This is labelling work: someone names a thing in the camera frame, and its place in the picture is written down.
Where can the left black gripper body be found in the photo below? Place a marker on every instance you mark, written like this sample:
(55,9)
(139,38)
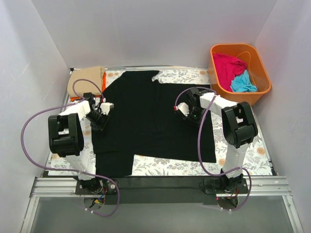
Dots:
(100,122)

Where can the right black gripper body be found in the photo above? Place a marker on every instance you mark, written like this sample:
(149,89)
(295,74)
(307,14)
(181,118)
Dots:
(193,117)

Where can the black t-shirt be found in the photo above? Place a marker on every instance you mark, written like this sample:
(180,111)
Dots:
(143,122)

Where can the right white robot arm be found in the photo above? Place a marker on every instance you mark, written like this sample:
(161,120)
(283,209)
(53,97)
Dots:
(239,130)

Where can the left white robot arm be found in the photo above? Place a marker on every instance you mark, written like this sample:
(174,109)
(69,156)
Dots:
(66,137)

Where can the orange folded t-shirt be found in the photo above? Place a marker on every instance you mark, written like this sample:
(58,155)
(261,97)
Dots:
(104,81)

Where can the beige folded t-shirt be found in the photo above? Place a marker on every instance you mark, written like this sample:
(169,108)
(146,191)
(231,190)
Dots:
(96,70)

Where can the pink t-shirt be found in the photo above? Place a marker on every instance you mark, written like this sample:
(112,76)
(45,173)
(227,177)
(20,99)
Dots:
(227,68)

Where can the orange plastic basket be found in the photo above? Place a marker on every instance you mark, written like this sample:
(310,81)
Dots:
(255,68)

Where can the turquoise t-shirt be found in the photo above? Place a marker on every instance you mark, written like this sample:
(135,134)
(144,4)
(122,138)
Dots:
(242,83)

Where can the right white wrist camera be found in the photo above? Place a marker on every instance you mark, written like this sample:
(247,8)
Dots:
(182,108)

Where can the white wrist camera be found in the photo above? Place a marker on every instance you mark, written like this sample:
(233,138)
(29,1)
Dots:
(182,108)
(106,107)

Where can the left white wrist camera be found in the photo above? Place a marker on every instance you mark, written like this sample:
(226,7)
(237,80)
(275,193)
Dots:
(106,107)

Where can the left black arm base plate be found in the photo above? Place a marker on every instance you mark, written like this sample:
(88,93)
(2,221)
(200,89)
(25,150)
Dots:
(111,185)

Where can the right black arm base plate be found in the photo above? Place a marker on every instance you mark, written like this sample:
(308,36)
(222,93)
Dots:
(216,185)

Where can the aluminium frame rail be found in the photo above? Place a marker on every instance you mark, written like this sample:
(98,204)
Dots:
(66,187)

